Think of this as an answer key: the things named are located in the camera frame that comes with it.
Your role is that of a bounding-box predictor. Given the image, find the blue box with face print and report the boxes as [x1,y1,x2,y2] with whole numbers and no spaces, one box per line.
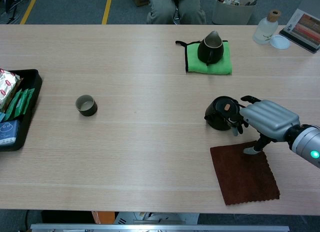
[0,119,20,146]

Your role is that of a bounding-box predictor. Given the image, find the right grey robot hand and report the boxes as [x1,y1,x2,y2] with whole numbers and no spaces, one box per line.
[231,95,301,155]

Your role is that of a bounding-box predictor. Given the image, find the frosted glass bottle wooden cap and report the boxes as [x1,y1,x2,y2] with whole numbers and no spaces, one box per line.
[252,9,279,45]

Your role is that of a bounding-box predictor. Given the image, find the gold foil snack bag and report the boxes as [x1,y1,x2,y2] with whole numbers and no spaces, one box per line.
[0,68,21,110]

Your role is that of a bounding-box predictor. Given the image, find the green tea packet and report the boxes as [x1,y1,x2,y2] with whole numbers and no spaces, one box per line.
[22,88,35,115]
[3,89,23,122]
[14,89,29,118]

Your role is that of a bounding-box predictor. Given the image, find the black plastic tray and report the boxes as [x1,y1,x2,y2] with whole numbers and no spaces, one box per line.
[0,69,43,152]

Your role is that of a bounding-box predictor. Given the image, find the grey-green ceramic teacup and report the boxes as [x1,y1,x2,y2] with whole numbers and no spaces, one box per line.
[75,94,98,117]

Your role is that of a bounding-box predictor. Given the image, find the colour sample booklet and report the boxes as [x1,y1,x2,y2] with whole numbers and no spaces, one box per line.
[278,8,320,54]

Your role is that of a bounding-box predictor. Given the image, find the white round lid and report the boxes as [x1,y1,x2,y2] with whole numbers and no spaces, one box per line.
[269,34,291,50]

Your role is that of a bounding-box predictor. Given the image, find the dark ceramic pouring pitcher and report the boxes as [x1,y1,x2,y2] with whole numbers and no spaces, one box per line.
[197,30,225,66]

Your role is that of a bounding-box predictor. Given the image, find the black metal stand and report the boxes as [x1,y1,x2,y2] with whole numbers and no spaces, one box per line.
[0,0,32,24]

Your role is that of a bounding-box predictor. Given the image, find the brown ribbed cloth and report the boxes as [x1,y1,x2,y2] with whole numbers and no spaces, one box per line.
[209,140,281,206]

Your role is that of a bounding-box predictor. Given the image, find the beige storage bin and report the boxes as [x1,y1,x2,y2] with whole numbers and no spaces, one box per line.
[212,0,258,25]

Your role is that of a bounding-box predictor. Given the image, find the green cloth with black trim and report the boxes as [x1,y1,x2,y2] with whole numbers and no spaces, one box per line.
[175,39,233,75]

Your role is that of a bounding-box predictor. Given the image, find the black cast iron teapot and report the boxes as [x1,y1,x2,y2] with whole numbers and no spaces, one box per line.
[204,96,245,132]

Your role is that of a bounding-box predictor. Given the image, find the aluminium profile rail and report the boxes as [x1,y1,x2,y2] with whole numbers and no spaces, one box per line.
[29,223,291,232]

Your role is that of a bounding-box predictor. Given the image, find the seated person's legs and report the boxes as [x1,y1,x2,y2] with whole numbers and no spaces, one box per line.
[146,0,207,25]

